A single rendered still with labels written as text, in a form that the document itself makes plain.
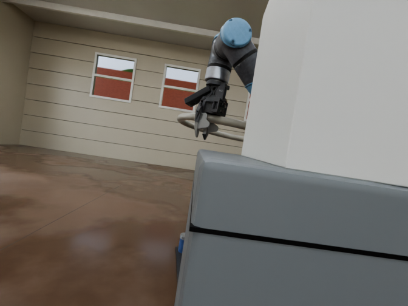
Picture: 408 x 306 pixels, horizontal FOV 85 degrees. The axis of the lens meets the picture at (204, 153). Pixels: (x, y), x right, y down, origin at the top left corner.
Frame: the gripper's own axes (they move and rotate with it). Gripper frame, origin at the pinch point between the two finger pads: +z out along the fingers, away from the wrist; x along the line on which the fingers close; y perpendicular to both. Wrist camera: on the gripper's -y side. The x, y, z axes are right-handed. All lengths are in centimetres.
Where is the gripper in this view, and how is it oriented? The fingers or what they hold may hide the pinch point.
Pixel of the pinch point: (200, 135)
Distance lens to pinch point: 84.2
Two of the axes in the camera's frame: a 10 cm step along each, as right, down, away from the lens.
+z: -2.2, 9.8, 0.1
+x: 5.1, 1.0, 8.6
